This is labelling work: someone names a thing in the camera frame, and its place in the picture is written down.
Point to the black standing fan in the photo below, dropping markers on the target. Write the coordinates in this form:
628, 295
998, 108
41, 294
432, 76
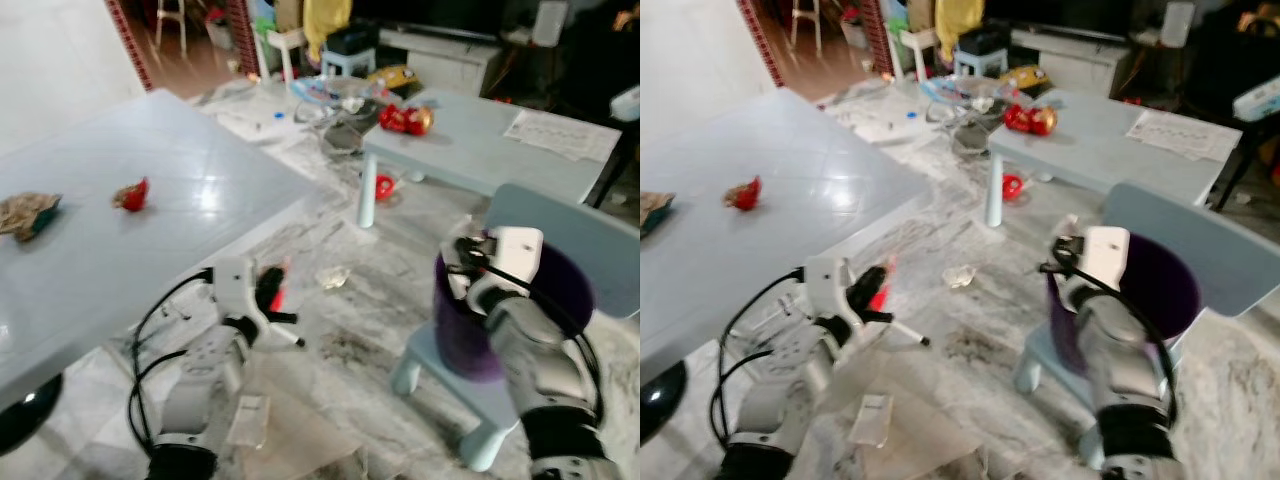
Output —
22, 412
660, 398

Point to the light blue plastic chair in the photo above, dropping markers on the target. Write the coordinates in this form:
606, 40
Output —
1200, 240
570, 235

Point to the yellow printed bag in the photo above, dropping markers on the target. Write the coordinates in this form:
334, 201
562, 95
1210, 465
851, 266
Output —
1025, 78
395, 78

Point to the red white patterned door frame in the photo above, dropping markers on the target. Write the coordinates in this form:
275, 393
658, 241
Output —
760, 35
880, 35
130, 40
242, 35

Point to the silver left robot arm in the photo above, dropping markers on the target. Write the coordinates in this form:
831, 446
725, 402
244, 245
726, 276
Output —
790, 400
195, 390

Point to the black box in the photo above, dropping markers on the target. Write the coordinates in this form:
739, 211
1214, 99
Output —
985, 40
350, 40

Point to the white plastic jug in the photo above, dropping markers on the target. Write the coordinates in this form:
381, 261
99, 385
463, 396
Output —
1178, 22
548, 22

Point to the purple rubbish bin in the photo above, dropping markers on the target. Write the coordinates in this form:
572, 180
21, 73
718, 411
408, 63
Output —
560, 290
1165, 285

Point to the brown and teal snack wrapper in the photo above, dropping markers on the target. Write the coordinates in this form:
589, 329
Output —
652, 210
25, 213

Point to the yellow hanging cloth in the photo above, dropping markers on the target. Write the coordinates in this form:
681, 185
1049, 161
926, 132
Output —
325, 25
957, 22

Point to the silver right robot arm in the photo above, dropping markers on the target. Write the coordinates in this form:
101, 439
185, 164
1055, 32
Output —
1120, 370
540, 370

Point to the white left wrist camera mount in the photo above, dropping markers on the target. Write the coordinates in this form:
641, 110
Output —
232, 285
825, 285

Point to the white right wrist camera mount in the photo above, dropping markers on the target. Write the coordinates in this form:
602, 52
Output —
1105, 250
515, 250

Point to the white low cabinet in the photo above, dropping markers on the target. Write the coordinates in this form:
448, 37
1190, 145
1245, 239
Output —
1070, 55
440, 55

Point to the small light blue table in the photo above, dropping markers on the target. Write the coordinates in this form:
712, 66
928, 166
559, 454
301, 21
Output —
470, 150
1090, 150

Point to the small red cup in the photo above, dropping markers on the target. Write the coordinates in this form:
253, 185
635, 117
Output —
1013, 187
384, 187

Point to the white small shelf stand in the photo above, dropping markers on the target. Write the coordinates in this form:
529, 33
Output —
285, 45
915, 45

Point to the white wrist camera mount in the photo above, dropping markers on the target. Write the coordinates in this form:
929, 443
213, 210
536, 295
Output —
515, 250
232, 285
825, 285
1105, 250

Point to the red and gold snack bag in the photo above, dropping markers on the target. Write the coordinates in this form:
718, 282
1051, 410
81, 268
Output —
405, 120
1030, 120

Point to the brown translucent wrapper bag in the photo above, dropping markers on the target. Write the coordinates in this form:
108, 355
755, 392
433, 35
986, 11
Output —
305, 415
925, 400

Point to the small blue plastic stool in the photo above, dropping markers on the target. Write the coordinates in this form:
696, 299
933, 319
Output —
980, 62
348, 62

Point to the white printed box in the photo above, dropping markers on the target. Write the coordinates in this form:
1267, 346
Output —
626, 103
1258, 100

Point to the clear bluish glass bowl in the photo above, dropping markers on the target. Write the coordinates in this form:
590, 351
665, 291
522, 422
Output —
960, 95
330, 95

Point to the crumpled red wrapper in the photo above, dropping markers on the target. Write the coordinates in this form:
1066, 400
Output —
744, 194
132, 195

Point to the printed newspaper sheet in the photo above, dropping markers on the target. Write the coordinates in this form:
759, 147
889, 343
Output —
1185, 135
560, 135

